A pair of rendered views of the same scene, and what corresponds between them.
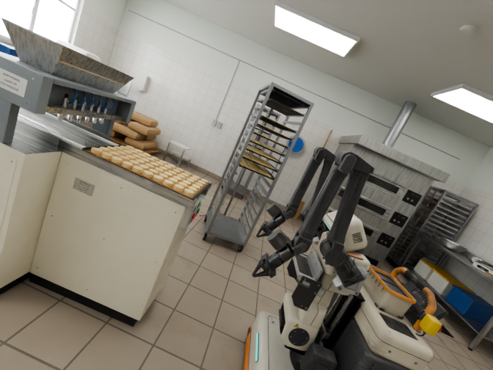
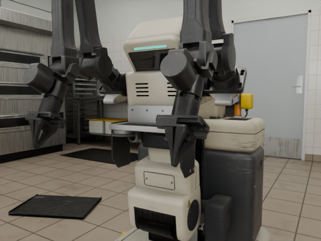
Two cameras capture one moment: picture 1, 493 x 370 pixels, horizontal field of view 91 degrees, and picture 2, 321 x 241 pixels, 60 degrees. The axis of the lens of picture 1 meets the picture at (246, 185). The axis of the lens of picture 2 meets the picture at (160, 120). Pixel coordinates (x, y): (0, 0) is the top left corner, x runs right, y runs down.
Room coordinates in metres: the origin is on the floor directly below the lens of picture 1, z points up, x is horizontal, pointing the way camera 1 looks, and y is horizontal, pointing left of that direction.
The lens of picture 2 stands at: (0.70, 0.31, 0.91)
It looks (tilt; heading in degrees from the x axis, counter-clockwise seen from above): 5 degrees down; 300
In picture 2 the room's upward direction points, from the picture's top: straight up
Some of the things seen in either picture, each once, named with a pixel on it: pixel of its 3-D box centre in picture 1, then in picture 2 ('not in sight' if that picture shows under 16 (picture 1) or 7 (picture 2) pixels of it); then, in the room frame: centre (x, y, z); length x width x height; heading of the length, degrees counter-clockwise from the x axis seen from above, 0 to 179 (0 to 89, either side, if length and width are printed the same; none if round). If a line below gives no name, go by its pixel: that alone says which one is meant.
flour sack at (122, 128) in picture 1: (125, 129); not in sight; (4.66, 2.63, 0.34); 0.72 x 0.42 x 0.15; 93
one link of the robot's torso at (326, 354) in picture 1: (301, 339); (185, 219); (1.11, -0.60, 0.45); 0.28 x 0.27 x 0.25; 1
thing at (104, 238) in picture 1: (119, 231); not in sight; (1.33, 0.58, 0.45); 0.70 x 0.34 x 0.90; 91
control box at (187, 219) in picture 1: (193, 210); not in sight; (1.33, 0.22, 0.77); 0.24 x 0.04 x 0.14; 1
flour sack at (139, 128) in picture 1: (145, 128); not in sight; (4.86, 2.35, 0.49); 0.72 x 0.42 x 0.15; 4
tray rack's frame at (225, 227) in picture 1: (251, 168); not in sight; (2.82, 0.03, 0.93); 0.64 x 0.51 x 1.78; 14
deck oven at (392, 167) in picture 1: (362, 200); (6, 89); (4.76, -2.17, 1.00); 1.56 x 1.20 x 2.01; 89
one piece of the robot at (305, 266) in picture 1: (305, 274); (153, 138); (1.17, -0.47, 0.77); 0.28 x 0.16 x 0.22; 1
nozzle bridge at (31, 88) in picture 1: (67, 109); not in sight; (1.32, 1.09, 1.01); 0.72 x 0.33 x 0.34; 1
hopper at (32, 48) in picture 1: (78, 67); not in sight; (1.32, 1.09, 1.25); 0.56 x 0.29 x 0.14; 1
